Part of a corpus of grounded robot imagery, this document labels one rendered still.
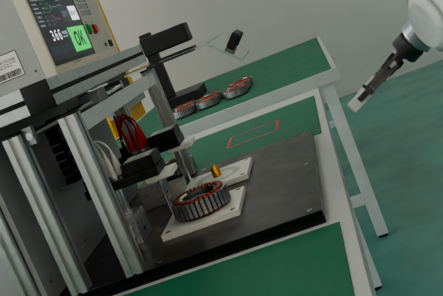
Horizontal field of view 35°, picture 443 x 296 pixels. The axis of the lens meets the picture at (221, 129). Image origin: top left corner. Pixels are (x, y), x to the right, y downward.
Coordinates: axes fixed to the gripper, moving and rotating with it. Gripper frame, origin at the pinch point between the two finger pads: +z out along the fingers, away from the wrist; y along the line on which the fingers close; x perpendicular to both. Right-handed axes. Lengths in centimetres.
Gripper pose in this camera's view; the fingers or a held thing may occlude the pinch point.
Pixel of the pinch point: (359, 98)
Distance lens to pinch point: 188.5
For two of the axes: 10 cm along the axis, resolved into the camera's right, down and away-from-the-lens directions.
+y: 3.8, -3.0, 8.8
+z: -5.6, 6.8, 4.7
